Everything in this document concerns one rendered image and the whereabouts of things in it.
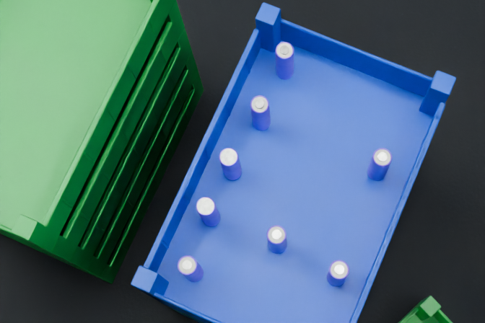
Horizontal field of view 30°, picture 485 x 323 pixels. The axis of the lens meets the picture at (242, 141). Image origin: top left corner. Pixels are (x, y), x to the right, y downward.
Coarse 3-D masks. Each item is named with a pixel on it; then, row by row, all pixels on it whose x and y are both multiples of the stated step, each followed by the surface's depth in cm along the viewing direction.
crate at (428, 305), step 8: (424, 304) 111; (432, 304) 111; (408, 312) 118; (416, 312) 116; (424, 312) 112; (432, 312) 111; (440, 312) 113; (408, 320) 118; (416, 320) 118; (424, 320) 118; (432, 320) 118; (440, 320) 116; (448, 320) 113
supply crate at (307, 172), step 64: (256, 64) 95; (320, 64) 94; (384, 64) 89; (320, 128) 92; (384, 128) 92; (192, 192) 91; (256, 192) 91; (320, 192) 91; (384, 192) 90; (192, 256) 90; (256, 256) 90; (320, 256) 89; (256, 320) 88; (320, 320) 88
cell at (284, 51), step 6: (282, 42) 88; (276, 48) 88; (282, 48) 88; (288, 48) 88; (276, 54) 88; (282, 54) 88; (288, 54) 88; (276, 60) 90; (282, 60) 88; (288, 60) 88; (276, 66) 92; (282, 66) 90; (288, 66) 90; (276, 72) 94; (282, 72) 92; (288, 72) 92; (282, 78) 94; (288, 78) 94
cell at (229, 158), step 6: (222, 150) 86; (228, 150) 86; (234, 150) 86; (222, 156) 86; (228, 156) 86; (234, 156) 86; (222, 162) 85; (228, 162) 85; (234, 162) 85; (222, 168) 88; (228, 168) 86; (234, 168) 87; (240, 168) 90; (228, 174) 89; (234, 174) 89; (240, 174) 91
